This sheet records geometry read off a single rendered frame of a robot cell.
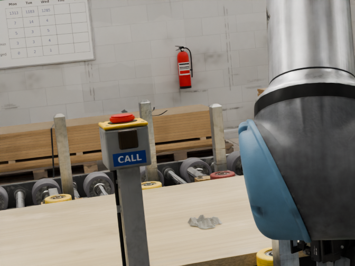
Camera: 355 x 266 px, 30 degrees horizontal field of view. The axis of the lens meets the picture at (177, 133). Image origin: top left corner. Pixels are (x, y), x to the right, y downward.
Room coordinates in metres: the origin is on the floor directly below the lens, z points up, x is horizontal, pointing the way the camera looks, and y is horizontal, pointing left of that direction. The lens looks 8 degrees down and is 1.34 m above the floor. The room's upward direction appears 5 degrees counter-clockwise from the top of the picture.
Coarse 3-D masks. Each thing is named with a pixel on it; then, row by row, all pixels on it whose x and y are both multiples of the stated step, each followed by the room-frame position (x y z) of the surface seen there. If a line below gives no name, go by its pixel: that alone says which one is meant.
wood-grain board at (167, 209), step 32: (160, 192) 1.91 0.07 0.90; (192, 192) 1.88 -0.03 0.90; (224, 192) 1.84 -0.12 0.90; (0, 224) 1.71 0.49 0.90; (32, 224) 1.68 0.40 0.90; (64, 224) 1.65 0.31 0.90; (96, 224) 1.62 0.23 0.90; (160, 224) 1.57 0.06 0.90; (224, 224) 1.52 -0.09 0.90; (0, 256) 1.43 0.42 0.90; (32, 256) 1.41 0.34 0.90; (64, 256) 1.39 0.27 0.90; (96, 256) 1.37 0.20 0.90; (160, 256) 1.33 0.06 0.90; (192, 256) 1.31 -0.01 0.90; (224, 256) 1.29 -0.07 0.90
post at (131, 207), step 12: (132, 168) 1.04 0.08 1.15; (120, 180) 1.03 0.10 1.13; (132, 180) 1.04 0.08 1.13; (120, 192) 1.03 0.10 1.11; (132, 192) 1.04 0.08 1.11; (120, 204) 1.05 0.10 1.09; (132, 204) 1.04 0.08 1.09; (120, 216) 1.05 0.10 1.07; (132, 216) 1.04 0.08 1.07; (144, 216) 1.04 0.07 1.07; (120, 228) 1.05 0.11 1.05; (132, 228) 1.03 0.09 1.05; (144, 228) 1.04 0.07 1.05; (120, 240) 1.05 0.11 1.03; (132, 240) 1.03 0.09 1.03; (144, 240) 1.04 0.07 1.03; (132, 252) 1.03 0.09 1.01; (144, 252) 1.04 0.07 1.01; (132, 264) 1.03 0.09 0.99; (144, 264) 1.04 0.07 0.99
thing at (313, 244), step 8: (312, 240) 0.97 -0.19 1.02; (320, 240) 0.96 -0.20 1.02; (328, 240) 0.97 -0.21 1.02; (336, 240) 0.98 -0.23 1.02; (344, 240) 0.99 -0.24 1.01; (352, 240) 0.99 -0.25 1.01; (296, 248) 1.01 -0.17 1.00; (304, 248) 1.00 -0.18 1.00; (312, 248) 0.97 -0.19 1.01; (320, 248) 0.96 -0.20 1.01; (328, 248) 0.97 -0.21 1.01; (336, 248) 0.98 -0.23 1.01; (344, 248) 0.99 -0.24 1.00; (312, 256) 0.97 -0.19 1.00; (320, 256) 0.96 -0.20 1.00; (328, 256) 0.96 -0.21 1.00; (336, 256) 0.97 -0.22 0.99
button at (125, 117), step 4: (112, 116) 1.05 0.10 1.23; (116, 116) 1.04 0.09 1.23; (120, 116) 1.04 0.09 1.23; (124, 116) 1.04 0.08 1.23; (128, 116) 1.04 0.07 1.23; (132, 116) 1.04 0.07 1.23; (112, 120) 1.04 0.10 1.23; (116, 120) 1.03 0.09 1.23; (120, 120) 1.03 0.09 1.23; (124, 120) 1.03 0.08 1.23; (128, 120) 1.04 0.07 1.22; (132, 120) 1.05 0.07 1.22
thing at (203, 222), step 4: (200, 216) 1.55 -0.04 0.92; (212, 216) 1.54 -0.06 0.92; (192, 220) 1.55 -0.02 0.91; (196, 220) 1.55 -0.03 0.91; (200, 220) 1.54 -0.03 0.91; (204, 220) 1.51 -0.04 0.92; (208, 220) 1.51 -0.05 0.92; (212, 220) 1.53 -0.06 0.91; (216, 220) 1.53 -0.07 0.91; (192, 224) 1.52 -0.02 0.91; (196, 224) 1.52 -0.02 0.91; (200, 224) 1.51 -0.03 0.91; (204, 224) 1.51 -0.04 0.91; (208, 224) 1.50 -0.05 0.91; (212, 224) 1.51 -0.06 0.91; (200, 228) 1.50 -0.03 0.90; (204, 228) 1.49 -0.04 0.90; (208, 228) 1.49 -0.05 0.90
